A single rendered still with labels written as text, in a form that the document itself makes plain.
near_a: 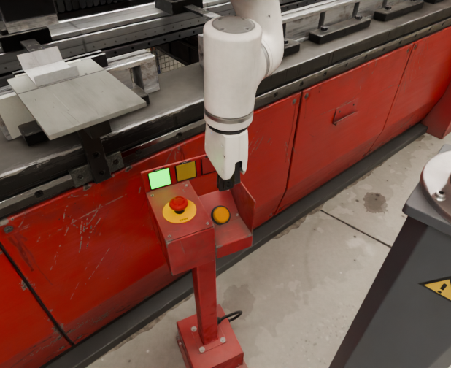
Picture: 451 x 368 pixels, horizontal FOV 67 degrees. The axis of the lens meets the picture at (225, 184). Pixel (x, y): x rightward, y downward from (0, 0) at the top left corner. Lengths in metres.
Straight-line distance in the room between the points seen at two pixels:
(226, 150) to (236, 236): 0.26
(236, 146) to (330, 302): 1.09
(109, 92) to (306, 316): 1.14
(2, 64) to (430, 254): 1.06
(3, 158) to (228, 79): 0.53
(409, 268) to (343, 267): 1.11
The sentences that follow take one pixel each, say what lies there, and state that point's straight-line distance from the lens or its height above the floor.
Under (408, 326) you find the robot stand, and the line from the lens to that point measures 0.68.
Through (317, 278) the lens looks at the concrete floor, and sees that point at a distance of 1.61.
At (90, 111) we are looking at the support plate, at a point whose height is 1.00.
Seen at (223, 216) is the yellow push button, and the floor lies 0.72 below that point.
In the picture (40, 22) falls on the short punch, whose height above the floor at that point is 1.09.
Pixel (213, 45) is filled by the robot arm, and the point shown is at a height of 1.14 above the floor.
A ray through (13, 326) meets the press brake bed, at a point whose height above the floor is 0.43.
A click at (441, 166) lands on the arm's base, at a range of 0.57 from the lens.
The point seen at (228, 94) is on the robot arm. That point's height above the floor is 1.07.
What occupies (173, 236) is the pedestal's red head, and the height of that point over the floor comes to 0.78.
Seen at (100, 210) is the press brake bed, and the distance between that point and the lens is 0.94.
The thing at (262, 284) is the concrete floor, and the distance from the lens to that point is 1.55.
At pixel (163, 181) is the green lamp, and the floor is 0.80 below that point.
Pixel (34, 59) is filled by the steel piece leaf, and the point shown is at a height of 1.02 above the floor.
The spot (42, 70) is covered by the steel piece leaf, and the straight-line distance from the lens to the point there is 0.87.
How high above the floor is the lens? 1.32
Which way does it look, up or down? 42 degrees down
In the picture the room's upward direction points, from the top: straight up
